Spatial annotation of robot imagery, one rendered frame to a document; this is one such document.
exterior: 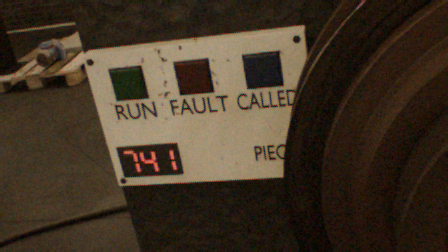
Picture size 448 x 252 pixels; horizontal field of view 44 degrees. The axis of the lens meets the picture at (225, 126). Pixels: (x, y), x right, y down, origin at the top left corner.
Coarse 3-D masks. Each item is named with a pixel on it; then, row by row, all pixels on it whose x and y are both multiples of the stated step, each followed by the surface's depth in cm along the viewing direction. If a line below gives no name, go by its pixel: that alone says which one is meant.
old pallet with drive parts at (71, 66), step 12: (24, 60) 523; (60, 60) 499; (72, 60) 492; (24, 72) 485; (36, 72) 477; (48, 72) 471; (60, 72) 469; (72, 72) 468; (84, 72) 495; (0, 84) 483; (12, 84) 500; (36, 84) 477; (48, 84) 486; (72, 84) 472
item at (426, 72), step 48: (384, 48) 43; (432, 48) 42; (384, 96) 44; (432, 96) 41; (336, 144) 47; (384, 144) 44; (336, 192) 49; (384, 192) 46; (336, 240) 51; (384, 240) 48
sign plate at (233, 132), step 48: (144, 48) 62; (192, 48) 61; (240, 48) 60; (288, 48) 59; (96, 96) 66; (192, 96) 64; (240, 96) 63; (288, 96) 62; (144, 144) 68; (192, 144) 67; (240, 144) 66
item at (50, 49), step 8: (40, 48) 483; (48, 48) 482; (56, 48) 492; (64, 48) 502; (40, 56) 476; (48, 56) 475; (56, 56) 490; (64, 56) 502; (40, 64) 479; (48, 64) 478
